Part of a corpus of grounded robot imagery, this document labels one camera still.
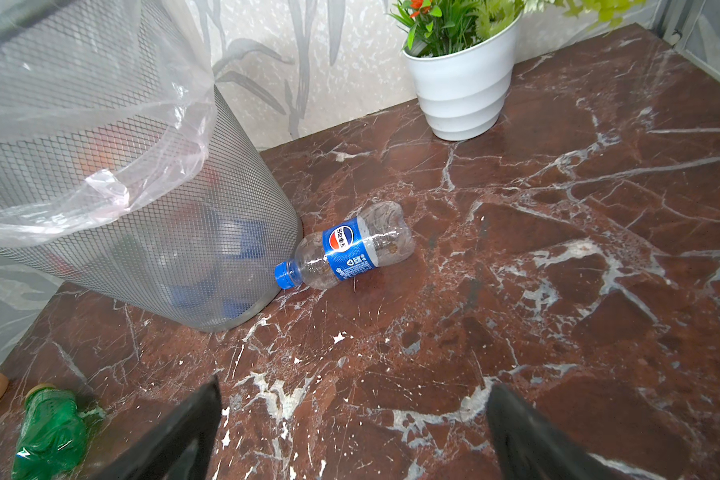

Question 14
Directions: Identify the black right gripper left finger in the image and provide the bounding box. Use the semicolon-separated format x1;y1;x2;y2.
97;375;222;479

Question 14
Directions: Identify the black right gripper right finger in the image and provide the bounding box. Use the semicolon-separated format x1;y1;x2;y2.
485;384;624;479

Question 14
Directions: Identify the green bottle yellow cap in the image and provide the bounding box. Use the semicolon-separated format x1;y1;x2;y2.
11;383;106;479

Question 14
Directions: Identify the grey mesh waste bin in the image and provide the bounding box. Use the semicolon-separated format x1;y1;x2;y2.
0;0;305;334

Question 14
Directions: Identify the clear plastic bin liner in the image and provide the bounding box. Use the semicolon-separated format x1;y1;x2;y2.
0;1;217;248

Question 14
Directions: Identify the small pepsi bottle blue label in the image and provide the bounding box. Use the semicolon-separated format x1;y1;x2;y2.
274;201;415;290

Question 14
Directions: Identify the potted plant white pot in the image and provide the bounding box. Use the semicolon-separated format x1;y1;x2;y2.
387;0;647;143

